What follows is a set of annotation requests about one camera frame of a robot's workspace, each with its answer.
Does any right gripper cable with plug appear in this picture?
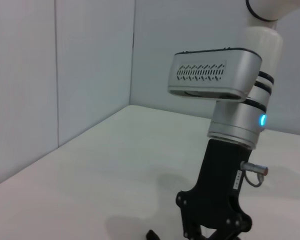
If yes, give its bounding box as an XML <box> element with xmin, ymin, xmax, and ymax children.
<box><xmin>240</xmin><ymin>160</ymin><xmax>270</xmax><ymax>188</ymax></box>

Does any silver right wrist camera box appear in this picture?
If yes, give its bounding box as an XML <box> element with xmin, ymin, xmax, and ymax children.
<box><xmin>167</xmin><ymin>46</ymin><xmax>264</xmax><ymax>103</ymax></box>

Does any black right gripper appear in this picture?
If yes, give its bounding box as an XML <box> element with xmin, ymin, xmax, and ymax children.
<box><xmin>175</xmin><ymin>138</ymin><xmax>254</xmax><ymax>240</ymax></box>

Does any dark blue rag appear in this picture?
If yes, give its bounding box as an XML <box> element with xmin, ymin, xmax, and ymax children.
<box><xmin>145</xmin><ymin>229</ymin><xmax>161</xmax><ymax>240</ymax></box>

